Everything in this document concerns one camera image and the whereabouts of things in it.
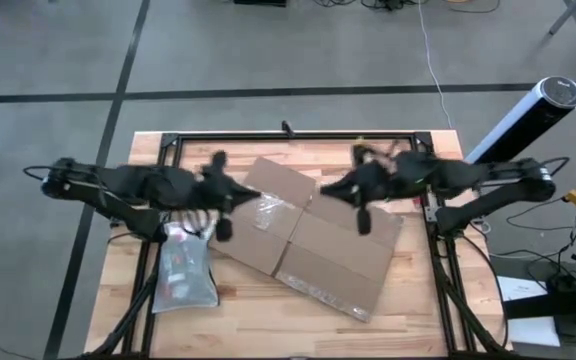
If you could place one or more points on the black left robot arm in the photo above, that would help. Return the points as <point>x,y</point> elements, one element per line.
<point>118,187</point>

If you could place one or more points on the white paper sheet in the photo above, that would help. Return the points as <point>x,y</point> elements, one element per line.
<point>528,310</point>

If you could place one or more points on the grey metal table leg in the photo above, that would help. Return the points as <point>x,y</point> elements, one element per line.
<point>565,17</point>

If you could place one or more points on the brown cardboard shipping box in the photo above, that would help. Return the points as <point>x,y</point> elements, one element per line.
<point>318,240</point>

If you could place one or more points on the small black edge device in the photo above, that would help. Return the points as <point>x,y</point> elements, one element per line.
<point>288,128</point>

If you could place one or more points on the black floor device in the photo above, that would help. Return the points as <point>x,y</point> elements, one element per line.
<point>260,2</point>

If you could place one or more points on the white black cylinder tower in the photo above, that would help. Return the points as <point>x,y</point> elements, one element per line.
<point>528,120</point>

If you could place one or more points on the clear zip pouch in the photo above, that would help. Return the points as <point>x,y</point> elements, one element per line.
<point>183,270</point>

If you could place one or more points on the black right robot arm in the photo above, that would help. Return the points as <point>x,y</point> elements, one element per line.
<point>468,177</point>

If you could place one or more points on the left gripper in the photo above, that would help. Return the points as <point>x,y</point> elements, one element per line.
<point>218,190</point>

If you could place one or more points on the black metal bar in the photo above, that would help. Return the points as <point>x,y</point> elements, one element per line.
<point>558,302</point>

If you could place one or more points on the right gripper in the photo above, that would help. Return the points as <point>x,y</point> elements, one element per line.
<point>363,185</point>

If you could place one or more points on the black aluminium table frame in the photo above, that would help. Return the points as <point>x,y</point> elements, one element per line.
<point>293,135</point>

